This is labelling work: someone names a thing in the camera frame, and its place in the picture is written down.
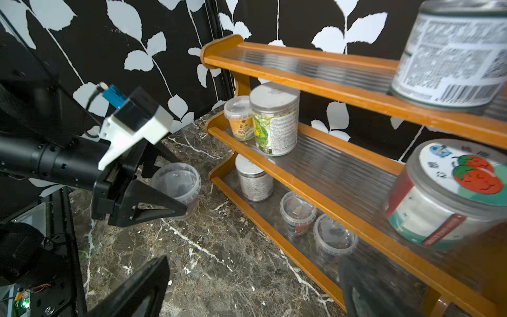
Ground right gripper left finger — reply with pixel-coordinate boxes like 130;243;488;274
88;256;170;316

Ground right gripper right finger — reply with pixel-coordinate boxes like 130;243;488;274
338;258;425;316

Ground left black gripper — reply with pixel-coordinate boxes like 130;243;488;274
91;140;187;228

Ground clear jar purple label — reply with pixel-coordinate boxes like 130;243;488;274
151;162;201;221

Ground strawberry lid red jar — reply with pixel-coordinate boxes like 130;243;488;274
384;139;506;251

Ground clear tub orange label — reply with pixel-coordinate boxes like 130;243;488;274
224;96;255;141

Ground orange three-tier wooden shelf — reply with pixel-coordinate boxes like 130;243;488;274
200;34;506;316

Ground white-lid green label jar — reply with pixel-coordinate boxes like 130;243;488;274
249;82;301;157

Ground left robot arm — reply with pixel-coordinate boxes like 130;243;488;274
1;21;187;227

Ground clear tub dark label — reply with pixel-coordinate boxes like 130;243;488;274
314;214;359;263

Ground clear tub red label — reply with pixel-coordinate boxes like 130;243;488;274
279;191;317;236

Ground white-lid grey text can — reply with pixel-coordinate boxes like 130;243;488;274
235;154;273;202

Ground small green circuit board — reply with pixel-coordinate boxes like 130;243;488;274
12;291;30;316

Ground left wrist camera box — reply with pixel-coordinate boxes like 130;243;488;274
98;83;174;170

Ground black front mounting rail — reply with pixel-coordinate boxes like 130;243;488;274
0;185;88;317

